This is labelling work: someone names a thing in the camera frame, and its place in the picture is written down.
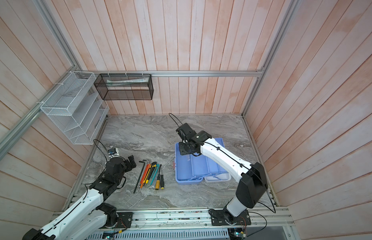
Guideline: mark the blue tool box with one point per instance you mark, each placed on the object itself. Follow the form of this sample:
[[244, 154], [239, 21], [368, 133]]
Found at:
[[191, 170]]

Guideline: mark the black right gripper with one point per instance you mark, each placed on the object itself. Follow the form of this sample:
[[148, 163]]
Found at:
[[182, 151]]

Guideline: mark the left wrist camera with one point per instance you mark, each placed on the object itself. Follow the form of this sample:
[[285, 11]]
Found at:
[[113, 152]]

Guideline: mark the black wire mesh basket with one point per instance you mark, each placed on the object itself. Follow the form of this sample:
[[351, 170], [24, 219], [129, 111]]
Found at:
[[112, 87]]

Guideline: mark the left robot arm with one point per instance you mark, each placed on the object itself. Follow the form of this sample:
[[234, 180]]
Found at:
[[90, 212]]

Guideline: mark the red screwdriver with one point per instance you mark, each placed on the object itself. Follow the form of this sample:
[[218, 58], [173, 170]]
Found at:
[[143, 175]]

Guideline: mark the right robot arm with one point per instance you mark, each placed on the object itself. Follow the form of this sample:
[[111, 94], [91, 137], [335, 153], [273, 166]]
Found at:
[[251, 178]]

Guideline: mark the teal utility knife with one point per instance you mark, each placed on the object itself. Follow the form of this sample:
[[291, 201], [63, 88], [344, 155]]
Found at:
[[154, 176]]

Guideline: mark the orange screwdriver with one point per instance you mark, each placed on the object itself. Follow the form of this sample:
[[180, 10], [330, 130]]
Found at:
[[146, 172]]

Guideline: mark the aluminium frame rail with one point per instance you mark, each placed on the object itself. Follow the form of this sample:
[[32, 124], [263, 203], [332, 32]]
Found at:
[[15, 134]]

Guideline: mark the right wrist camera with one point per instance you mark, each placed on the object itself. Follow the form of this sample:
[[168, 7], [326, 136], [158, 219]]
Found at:
[[185, 132]]

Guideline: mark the yellow black utility knife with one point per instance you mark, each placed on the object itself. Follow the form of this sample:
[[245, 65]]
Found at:
[[150, 171]]

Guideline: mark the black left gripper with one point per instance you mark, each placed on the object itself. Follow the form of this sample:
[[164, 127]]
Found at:
[[126, 163]]

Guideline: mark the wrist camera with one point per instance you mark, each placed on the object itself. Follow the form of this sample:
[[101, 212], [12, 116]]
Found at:
[[185, 132], [113, 152]]

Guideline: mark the white wire mesh shelf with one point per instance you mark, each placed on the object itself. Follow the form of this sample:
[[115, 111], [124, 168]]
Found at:
[[77, 112]]

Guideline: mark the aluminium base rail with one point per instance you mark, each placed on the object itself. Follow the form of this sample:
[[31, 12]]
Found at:
[[259, 223]]

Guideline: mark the black hex key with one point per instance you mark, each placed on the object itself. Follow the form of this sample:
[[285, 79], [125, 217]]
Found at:
[[140, 175]]

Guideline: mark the black handle screwdriver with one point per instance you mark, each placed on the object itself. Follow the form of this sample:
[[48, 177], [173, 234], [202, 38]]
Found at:
[[161, 180]]

